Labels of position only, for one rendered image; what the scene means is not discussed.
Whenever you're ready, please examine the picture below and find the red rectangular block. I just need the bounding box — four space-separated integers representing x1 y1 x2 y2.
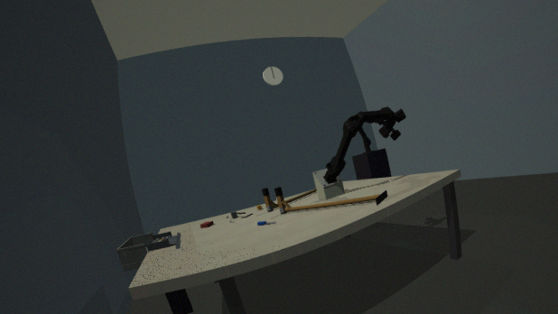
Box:
200 221 214 228

